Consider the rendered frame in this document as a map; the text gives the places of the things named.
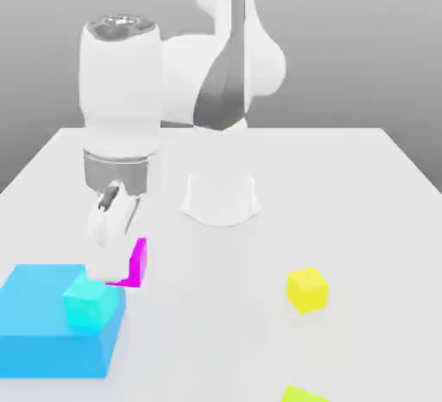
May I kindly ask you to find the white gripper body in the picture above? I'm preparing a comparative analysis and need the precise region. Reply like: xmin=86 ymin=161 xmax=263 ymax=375
xmin=85 ymin=188 xmax=143 ymax=283

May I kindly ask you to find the small magenta cube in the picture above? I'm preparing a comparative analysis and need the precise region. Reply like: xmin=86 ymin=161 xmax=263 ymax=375
xmin=104 ymin=236 xmax=148 ymax=289

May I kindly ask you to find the small cyan cube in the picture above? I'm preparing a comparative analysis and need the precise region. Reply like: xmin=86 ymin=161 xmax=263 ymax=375
xmin=62 ymin=272 xmax=119 ymax=331

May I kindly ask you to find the small yellow cube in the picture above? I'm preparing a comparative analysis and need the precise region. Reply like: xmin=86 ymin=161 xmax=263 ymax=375
xmin=286 ymin=267 xmax=330 ymax=316

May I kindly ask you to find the large blue box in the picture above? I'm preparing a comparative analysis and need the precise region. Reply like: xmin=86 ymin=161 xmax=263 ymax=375
xmin=0 ymin=263 xmax=128 ymax=380

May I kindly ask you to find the large lime box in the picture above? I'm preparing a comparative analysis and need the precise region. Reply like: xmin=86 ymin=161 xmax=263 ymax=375
xmin=281 ymin=384 xmax=330 ymax=402

